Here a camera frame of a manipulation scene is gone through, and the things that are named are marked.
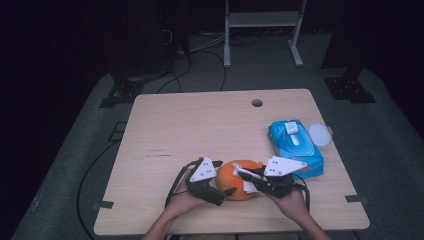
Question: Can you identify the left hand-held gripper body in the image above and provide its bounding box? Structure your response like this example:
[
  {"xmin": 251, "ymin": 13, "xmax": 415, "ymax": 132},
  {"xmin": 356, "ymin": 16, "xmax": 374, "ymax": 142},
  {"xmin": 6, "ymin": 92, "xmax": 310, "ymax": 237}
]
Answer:
[{"xmin": 185, "ymin": 156, "xmax": 226, "ymax": 207}]

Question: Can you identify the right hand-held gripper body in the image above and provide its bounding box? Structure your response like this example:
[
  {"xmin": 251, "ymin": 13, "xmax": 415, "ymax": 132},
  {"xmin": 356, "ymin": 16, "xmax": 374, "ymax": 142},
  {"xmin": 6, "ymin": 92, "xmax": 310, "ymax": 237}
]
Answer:
[{"xmin": 258, "ymin": 155, "xmax": 308, "ymax": 199}]

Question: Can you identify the white wet wipe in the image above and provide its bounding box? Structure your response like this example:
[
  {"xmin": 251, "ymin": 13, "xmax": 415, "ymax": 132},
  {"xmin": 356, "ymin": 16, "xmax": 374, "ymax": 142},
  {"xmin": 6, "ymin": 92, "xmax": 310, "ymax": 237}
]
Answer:
[{"xmin": 232, "ymin": 163, "xmax": 260, "ymax": 194}]

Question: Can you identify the orange plush toy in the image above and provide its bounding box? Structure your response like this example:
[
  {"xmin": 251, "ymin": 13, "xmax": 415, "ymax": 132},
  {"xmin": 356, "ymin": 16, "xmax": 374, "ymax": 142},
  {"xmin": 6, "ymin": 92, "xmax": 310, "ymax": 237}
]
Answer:
[{"xmin": 214, "ymin": 159, "xmax": 264, "ymax": 201}]

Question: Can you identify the blue wet wipe pack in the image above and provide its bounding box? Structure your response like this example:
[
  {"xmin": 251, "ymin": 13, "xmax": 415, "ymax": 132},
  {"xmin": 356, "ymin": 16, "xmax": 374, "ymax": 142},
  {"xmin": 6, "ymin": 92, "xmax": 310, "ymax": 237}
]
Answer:
[{"xmin": 268, "ymin": 119, "xmax": 334, "ymax": 180}]

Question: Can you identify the person's left hand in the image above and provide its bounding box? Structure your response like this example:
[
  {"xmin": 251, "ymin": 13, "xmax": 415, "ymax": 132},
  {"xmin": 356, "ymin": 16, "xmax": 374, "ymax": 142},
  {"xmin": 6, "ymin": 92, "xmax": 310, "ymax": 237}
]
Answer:
[{"xmin": 165, "ymin": 181, "xmax": 209, "ymax": 218}]

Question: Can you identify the person's right hand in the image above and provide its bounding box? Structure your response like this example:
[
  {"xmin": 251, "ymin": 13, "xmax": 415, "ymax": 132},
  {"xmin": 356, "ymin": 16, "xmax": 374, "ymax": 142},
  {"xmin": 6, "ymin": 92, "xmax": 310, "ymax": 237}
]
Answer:
[{"xmin": 269, "ymin": 188, "xmax": 308, "ymax": 222}]

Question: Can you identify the grey tape strip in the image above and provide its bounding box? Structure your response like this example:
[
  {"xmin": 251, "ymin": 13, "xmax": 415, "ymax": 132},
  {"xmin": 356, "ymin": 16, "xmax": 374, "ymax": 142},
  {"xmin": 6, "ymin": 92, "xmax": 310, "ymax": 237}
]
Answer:
[
  {"xmin": 92, "ymin": 200, "xmax": 115, "ymax": 210},
  {"xmin": 344, "ymin": 194, "xmax": 370, "ymax": 205}
]

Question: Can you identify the black stand base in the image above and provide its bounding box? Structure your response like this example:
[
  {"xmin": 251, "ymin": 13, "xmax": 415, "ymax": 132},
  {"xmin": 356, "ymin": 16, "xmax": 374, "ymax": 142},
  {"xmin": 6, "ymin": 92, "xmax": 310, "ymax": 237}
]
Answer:
[
  {"xmin": 322, "ymin": 64, "xmax": 378, "ymax": 104},
  {"xmin": 99, "ymin": 66, "xmax": 169, "ymax": 109}
]

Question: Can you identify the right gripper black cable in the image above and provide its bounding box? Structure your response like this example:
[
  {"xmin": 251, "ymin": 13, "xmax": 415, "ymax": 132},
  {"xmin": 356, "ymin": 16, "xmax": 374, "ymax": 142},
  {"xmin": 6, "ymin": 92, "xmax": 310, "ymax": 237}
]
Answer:
[{"xmin": 293, "ymin": 174, "xmax": 312, "ymax": 212}]

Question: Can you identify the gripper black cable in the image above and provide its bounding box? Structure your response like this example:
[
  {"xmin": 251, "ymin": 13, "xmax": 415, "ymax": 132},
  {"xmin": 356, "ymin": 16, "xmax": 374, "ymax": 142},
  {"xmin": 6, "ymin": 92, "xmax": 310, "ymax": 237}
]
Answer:
[
  {"xmin": 164, "ymin": 158, "xmax": 203, "ymax": 209},
  {"xmin": 293, "ymin": 174, "xmax": 312, "ymax": 212}
]

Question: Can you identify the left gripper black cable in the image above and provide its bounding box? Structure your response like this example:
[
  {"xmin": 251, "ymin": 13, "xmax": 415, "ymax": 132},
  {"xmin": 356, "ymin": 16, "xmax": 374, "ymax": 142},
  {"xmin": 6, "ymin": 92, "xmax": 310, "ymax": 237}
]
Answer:
[{"xmin": 164, "ymin": 158, "xmax": 203, "ymax": 209}]

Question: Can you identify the long black floor cable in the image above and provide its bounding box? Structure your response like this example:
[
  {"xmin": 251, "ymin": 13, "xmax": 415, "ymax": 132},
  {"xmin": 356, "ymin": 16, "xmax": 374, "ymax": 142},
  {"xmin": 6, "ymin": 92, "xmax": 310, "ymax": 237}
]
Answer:
[{"xmin": 76, "ymin": 141, "xmax": 119, "ymax": 240}]

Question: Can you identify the white metal stand frame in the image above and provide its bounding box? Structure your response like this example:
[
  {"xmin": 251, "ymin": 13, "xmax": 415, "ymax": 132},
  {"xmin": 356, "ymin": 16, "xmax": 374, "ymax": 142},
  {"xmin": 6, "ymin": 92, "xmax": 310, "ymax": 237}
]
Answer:
[{"xmin": 223, "ymin": 0, "xmax": 308, "ymax": 68}]

